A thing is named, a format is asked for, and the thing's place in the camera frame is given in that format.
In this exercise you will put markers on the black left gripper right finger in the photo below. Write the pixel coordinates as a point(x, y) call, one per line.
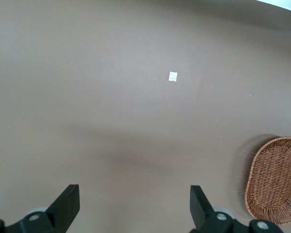
point(205, 218)

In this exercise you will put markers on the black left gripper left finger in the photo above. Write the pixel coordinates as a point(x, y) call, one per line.
point(58, 213)

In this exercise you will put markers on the brown wicker basket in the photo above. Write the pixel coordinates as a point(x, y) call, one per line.
point(274, 179)

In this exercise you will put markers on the brown table cover sheet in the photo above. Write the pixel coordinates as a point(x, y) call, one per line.
point(111, 97)

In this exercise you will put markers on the small white paper tag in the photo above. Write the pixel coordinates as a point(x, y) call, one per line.
point(172, 76)

